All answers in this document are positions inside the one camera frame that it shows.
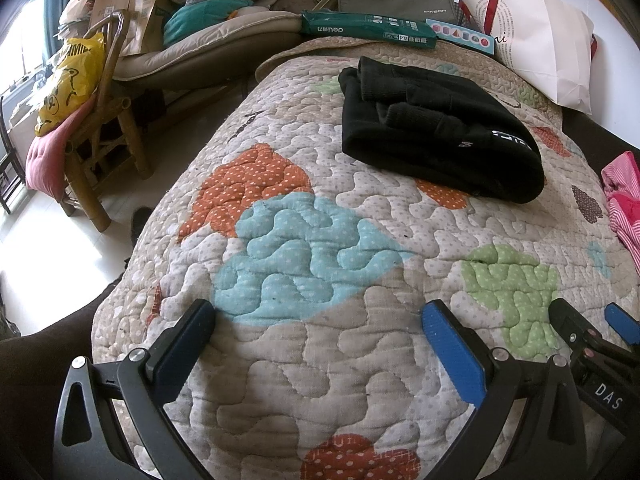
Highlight teal cushion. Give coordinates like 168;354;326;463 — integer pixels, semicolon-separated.
163;0;252;44

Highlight blue box with shape pictures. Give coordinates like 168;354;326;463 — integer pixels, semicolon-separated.
425;18;497;57

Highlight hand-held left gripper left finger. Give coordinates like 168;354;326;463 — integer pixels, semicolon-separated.
52;299;216;480

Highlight dark slipper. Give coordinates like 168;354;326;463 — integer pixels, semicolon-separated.
130;206;154;247

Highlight yellow plastic bag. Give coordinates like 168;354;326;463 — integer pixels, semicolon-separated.
34;33;107;137

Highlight pink seat cushion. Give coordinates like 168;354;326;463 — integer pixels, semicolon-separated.
26;94;97;192

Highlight brown cardboard paper bag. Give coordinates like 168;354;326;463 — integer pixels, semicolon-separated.
75;0;177;57

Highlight bamboo chair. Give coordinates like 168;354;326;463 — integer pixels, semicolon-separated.
61;9;152;234

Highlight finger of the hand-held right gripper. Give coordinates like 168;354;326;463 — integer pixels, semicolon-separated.
604;302;640;349
548;297;609;362

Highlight teal curtain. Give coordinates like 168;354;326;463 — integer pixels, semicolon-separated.
41;0;67;63

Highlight dark wooden chair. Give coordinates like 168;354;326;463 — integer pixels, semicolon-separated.
0;94;27;217

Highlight white paper bag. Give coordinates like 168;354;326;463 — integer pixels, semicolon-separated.
456;0;597;114

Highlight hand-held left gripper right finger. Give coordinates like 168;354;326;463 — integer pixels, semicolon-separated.
421;299;589;480

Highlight beige lounge cushion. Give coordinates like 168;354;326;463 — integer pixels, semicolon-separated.
114;9;307;92

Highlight green paper ream box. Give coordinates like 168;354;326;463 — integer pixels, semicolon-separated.
300;10;439;51

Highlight quilted blanket with coloured patches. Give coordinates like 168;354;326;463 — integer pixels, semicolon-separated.
90;40;640;480

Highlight black pants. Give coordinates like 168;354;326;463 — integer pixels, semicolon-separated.
338;55;546;205

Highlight pink striped cloth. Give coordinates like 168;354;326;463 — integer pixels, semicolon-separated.
600;150;640;277

